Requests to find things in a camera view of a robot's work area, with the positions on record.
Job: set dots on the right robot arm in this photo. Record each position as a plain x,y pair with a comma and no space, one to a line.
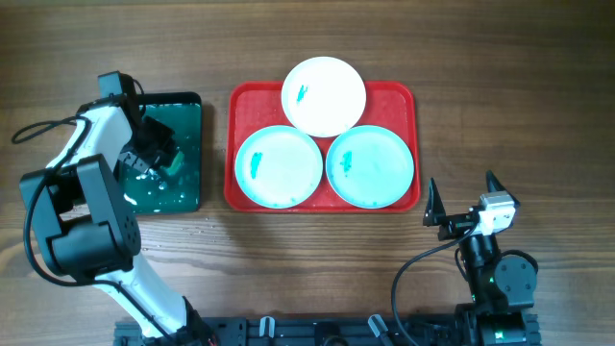
501,283

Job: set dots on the red plastic tray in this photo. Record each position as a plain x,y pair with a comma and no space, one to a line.
256,105

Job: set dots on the white plate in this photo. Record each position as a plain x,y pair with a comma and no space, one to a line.
323,96

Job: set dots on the green sponge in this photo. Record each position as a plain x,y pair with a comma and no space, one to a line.
175,165

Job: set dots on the black tray with green water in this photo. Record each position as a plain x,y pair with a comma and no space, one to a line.
154,192

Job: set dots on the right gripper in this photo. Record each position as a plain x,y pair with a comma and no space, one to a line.
455,224

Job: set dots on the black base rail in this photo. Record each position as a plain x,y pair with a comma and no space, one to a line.
336,331

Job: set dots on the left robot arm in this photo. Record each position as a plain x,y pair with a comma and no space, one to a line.
79,230

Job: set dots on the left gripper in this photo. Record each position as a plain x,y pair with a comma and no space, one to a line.
165,143

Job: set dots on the light blue plate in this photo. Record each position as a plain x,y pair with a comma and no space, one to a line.
278,167
369,167

